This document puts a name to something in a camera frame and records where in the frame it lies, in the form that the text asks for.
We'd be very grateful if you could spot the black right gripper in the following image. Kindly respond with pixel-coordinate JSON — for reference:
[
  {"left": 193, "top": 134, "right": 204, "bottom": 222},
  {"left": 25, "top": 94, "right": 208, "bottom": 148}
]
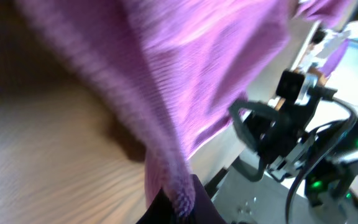
[{"left": 228, "top": 99, "right": 317, "bottom": 182}]

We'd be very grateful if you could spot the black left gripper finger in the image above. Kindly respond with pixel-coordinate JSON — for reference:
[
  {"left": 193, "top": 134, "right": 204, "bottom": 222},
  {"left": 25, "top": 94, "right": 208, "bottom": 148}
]
[{"left": 137, "top": 175, "right": 226, "bottom": 224}]

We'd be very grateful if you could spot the purple cloth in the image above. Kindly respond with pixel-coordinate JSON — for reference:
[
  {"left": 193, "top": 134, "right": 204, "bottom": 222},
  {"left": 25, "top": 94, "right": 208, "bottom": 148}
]
[
  {"left": 14, "top": 0, "right": 291, "bottom": 218},
  {"left": 296, "top": 0, "right": 356, "bottom": 78}
]

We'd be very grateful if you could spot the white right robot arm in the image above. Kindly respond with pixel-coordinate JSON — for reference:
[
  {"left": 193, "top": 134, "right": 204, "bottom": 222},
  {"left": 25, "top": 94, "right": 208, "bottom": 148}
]
[{"left": 229, "top": 66, "right": 358, "bottom": 223}]

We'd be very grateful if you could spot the crumpled purple cloth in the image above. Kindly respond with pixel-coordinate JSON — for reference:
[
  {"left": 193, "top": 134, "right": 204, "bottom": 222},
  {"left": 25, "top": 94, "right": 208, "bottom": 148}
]
[{"left": 296, "top": 0, "right": 356, "bottom": 78}]

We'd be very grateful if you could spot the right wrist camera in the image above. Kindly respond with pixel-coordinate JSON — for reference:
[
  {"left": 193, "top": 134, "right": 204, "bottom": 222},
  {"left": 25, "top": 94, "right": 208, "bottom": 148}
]
[{"left": 275, "top": 70, "right": 338, "bottom": 105}]

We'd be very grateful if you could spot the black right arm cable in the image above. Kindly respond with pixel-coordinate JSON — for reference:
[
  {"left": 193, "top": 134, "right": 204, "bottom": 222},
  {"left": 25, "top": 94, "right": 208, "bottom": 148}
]
[{"left": 285, "top": 96, "right": 358, "bottom": 224}]

